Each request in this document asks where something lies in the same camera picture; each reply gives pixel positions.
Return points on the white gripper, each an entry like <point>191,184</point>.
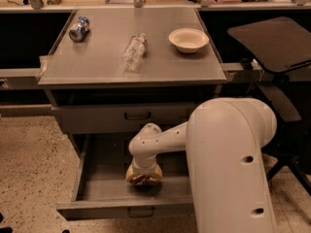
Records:
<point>145,170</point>

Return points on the orange soda can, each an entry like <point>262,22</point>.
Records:
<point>143,180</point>

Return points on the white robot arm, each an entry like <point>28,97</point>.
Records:
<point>222,139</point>

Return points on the open middle drawer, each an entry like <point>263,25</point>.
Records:
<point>101,190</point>

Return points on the closed upper drawer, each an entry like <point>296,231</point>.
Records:
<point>90,119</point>

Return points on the grey drawer cabinet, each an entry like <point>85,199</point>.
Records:
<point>126,72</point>

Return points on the blue silver soda can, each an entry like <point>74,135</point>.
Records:
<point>79,30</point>

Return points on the clear plastic bottle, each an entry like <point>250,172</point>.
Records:
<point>134,52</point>

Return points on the white bowl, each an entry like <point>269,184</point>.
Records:
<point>188,40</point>

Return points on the black office chair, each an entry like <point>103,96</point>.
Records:
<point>281,46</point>

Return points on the long background workbench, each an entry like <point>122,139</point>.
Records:
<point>31,34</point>

